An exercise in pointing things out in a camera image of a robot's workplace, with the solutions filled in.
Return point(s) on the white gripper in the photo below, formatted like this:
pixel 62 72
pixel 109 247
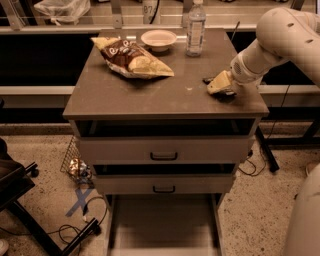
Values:
pixel 239 72

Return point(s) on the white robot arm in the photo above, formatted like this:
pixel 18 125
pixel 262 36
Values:
pixel 283 35

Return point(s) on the grey drawer cabinet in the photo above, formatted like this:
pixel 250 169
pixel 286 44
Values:
pixel 102 94

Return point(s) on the open bottom drawer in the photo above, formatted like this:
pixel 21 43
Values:
pixel 164 225

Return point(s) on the clear plastic water bottle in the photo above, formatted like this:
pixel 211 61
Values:
pixel 195 29

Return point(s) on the white paper bowl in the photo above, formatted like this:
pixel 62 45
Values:
pixel 158 40

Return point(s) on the black stand leg right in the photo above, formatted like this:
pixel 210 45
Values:
pixel 273 165

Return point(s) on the brown snack chip bag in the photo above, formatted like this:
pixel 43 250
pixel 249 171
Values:
pixel 129 59

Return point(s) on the crumpled foil wrapper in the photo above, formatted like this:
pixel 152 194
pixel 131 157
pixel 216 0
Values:
pixel 79 171

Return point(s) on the clear plastic bag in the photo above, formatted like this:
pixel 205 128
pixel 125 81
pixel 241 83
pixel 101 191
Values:
pixel 63 11

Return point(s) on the white shoe bottom left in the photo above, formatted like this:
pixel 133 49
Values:
pixel 4 246

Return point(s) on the top drawer with handle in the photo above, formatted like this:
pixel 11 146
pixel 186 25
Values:
pixel 142 142

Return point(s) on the drawer with handle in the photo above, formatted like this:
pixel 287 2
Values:
pixel 142 142
pixel 164 178

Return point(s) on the middle drawer with handle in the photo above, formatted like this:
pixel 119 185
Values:
pixel 164 178

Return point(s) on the wire mesh basket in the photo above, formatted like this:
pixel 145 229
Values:
pixel 71 153

